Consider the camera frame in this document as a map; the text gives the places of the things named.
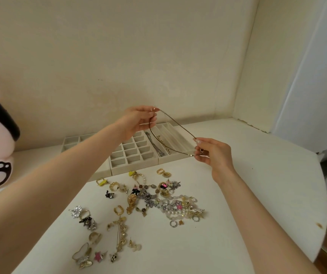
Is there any person's left hand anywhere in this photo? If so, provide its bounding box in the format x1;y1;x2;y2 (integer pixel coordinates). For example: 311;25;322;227
115;105;160;143

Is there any person's right hand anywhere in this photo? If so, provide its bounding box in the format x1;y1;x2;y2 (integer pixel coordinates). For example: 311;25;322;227
193;137;237;187

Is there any silver chain necklace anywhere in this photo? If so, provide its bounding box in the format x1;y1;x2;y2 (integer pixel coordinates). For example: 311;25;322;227
144;131;165;157

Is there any grey earring grid tray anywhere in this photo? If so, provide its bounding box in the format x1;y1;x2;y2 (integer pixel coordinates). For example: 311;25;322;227
108;129;160;177

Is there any small pearl bead necklace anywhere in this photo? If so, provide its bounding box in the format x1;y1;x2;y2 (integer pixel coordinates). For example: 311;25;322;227
156;135;173;155

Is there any brown cord necklace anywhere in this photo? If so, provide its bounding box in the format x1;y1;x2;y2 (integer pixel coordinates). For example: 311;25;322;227
148;108;204;157

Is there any grey necklace tray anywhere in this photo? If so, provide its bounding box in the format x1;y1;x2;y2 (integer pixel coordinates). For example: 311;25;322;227
143;122;198;165

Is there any grey bracelet tray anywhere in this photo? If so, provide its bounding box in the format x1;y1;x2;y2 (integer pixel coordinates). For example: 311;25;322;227
60;133;112;182

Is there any pile of mixed jewelry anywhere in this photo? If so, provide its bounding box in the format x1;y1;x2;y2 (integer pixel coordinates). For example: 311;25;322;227
68;168;206;269

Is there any person's right forearm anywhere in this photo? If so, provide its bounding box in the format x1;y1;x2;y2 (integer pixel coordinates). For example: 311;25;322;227
217;169;321;274

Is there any person's left forearm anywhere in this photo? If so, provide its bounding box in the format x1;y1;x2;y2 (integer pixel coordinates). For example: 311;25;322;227
0;121;127;274

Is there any white table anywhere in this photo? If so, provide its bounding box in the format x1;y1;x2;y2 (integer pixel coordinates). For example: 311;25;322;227
0;117;327;274

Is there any white door panel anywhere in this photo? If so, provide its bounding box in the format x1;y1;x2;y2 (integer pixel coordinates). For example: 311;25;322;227
271;0;327;153

